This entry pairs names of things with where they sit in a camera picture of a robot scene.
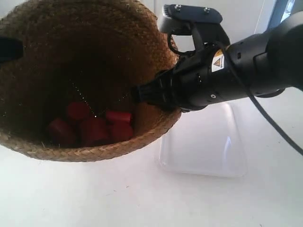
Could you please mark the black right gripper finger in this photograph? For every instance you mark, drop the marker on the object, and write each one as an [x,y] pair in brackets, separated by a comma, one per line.
[157,92]

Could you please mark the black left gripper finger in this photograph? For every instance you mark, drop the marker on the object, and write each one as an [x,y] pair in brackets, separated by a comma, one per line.
[10,49]

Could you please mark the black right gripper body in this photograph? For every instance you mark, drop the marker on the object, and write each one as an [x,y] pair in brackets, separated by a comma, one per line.
[201,80]

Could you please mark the brown woven wicker basket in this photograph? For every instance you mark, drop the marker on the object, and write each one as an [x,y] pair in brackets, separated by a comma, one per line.
[91,51]

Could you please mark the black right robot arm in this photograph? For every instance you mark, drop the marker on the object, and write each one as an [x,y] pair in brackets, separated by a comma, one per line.
[262,65]

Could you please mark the red cylinder one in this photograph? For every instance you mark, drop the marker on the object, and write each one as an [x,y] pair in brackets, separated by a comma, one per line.
[118,116]

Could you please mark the red cylinder five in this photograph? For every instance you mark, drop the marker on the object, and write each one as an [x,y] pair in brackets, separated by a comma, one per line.
[120,131]

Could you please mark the dark red round object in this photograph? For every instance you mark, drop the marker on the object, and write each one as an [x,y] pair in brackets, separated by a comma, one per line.
[77,111]

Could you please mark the white rectangular plastic tray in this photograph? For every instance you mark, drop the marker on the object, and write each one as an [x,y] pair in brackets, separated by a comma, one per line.
[205,142]

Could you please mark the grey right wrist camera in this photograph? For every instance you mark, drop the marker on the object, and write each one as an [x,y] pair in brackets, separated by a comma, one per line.
[203,24]

